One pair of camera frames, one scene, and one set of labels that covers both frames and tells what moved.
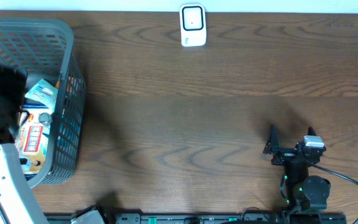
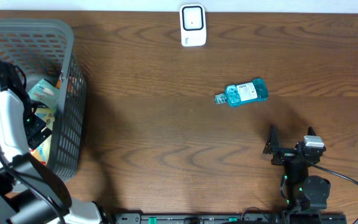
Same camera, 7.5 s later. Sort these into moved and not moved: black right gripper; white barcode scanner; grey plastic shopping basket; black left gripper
Moved: black left gripper
Not moved: grey plastic shopping basket; black right gripper; white barcode scanner
